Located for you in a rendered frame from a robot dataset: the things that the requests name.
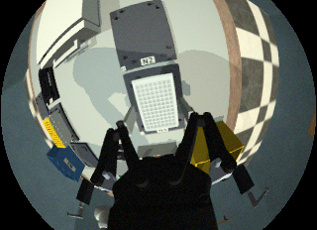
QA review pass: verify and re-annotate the blue bin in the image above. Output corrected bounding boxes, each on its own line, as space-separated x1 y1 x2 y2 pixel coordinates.
47 144 85 182

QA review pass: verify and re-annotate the yellow open-top bin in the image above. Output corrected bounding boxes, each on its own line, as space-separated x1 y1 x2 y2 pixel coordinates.
191 120 244 173

